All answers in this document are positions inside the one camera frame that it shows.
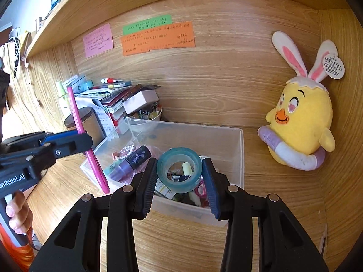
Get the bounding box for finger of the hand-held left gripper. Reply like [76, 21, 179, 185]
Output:
[52, 134, 93, 159]
[44, 132, 78, 146]

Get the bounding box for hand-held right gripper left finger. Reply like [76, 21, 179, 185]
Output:
[30, 157, 158, 272]

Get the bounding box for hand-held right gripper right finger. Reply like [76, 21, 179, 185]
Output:
[202, 158, 329, 272]

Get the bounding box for teal tape roll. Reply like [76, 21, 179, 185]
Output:
[157, 147, 203, 190]

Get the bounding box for magenta plastic stick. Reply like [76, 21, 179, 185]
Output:
[67, 87, 110, 194]

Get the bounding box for black and purple tube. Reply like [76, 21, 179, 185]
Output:
[109, 145, 152, 182]

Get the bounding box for clear plastic storage box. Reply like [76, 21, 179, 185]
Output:
[80, 117, 245, 227]

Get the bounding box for person's left hand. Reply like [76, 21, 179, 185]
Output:
[6, 192, 33, 234]

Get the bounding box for pink patterned tape roll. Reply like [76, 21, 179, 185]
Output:
[196, 180, 211, 202]

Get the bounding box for brown ceramic mug with lid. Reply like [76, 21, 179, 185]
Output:
[64, 106, 104, 148]

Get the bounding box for dark green bottle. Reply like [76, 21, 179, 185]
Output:
[172, 193, 199, 205]

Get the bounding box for small dark blue box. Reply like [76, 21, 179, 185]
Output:
[167, 174, 199, 183]

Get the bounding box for stack of books and papers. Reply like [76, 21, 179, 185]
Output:
[64, 75, 134, 129]

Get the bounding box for bowl of beads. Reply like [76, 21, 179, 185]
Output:
[123, 103, 163, 126]

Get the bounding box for white cardboard box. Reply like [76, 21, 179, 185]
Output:
[123, 90, 159, 115]

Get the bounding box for white hanging earphones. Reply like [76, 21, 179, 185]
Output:
[19, 28, 32, 69]

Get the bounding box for person's orange clothing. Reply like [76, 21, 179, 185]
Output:
[0, 224, 35, 272]

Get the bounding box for pink sticky note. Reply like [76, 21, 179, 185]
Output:
[83, 23, 114, 58]

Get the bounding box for yellow chick plush toy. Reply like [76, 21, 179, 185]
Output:
[258, 31, 346, 171]

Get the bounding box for orange sticky note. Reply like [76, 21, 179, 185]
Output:
[121, 21, 196, 56]

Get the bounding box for green sticky note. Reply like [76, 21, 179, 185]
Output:
[123, 14, 172, 36]

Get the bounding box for pink braided hair tie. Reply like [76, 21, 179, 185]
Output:
[112, 144, 137, 162]

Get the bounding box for black hanging strap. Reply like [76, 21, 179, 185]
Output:
[11, 36, 21, 79]

